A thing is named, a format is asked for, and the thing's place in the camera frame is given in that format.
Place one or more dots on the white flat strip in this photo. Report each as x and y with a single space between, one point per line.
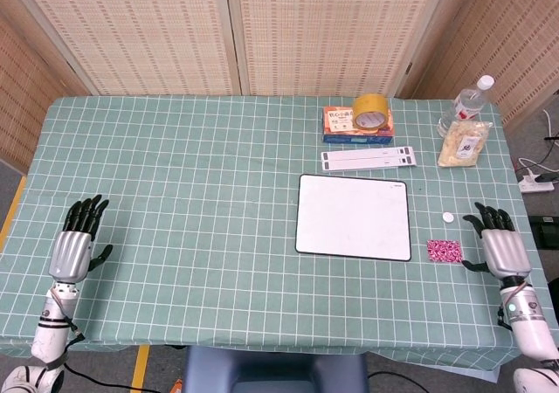
369 162
367 153

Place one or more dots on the small orange object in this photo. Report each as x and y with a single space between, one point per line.
177 386

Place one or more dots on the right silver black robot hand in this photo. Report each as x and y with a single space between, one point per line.
506 253

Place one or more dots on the black box on floor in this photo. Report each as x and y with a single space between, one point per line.
545 231

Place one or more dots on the orange and blue carton box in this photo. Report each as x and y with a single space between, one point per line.
345 128

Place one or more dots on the green checked tablecloth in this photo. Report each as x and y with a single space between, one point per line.
196 218

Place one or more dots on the yellow packing tape roll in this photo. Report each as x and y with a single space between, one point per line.
370 112

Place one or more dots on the clear plastic water bottle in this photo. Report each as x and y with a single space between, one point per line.
465 105

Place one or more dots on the small white round cap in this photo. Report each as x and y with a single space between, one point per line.
447 217

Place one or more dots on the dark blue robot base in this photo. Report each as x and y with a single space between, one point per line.
275 371

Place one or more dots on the white board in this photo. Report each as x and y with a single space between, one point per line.
353 216

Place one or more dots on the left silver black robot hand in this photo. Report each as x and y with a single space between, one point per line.
70 253

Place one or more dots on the bamboo folding screen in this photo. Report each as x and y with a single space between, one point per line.
279 30

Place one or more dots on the white power strip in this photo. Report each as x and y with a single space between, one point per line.
535 184

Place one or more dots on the red patterned square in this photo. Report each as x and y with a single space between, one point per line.
444 251

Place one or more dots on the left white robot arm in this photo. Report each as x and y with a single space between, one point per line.
48 323

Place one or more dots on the clear bag of snacks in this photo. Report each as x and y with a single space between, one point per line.
463 145

